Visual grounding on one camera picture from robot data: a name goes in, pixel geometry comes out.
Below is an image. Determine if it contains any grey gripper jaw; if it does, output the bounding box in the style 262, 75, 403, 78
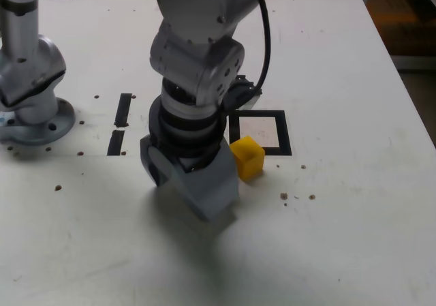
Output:
139, 133, 171, 189
149, 138, 240, 222

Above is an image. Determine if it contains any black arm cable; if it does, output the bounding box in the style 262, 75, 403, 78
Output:
252, 0, 273, 91

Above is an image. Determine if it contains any black tape square outline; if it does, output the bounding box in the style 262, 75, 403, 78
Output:
227, 109, 293, 157

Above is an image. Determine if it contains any black tape strip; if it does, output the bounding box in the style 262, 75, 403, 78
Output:
106, 93, 133, 157

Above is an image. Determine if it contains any yellow cube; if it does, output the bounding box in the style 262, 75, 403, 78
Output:
230, 135, 266, 183

